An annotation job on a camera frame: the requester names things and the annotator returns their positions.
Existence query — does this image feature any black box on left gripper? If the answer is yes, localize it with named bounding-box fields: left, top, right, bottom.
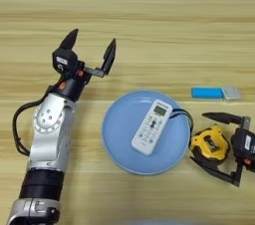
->
left=51, top=48, right=80, bottom=75

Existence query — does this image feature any light blue round plate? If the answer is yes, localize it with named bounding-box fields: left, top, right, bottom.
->
left=101, top=90, right=192, bottom=176

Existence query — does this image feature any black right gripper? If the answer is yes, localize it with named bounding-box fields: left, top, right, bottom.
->
left=189, top=112, right=255, bottom=189

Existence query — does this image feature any blue stick with silver cap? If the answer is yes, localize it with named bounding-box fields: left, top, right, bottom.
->
left=190, top=85, right=242, bottom=102

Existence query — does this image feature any white remote control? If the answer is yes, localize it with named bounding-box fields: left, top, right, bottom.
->
left=130, top=99, right=173, bottom=156

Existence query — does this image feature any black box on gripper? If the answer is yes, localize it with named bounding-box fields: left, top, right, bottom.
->
left=230, top=126, right=255, bottom=163
left=51, top=48, right=80, bottom=75

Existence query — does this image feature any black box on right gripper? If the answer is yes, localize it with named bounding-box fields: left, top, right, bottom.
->
left=230, top=126, right=255, bottom=163

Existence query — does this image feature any yellow black tape measure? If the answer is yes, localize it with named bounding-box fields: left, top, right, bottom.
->
left=170, top=108, right=231, bottom=165

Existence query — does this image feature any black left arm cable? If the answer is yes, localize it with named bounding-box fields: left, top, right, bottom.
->
left=12, top=99, right=49, bottom=157

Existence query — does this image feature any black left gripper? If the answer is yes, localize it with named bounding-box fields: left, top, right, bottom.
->
left=45, top=28, right=118, bottom=103

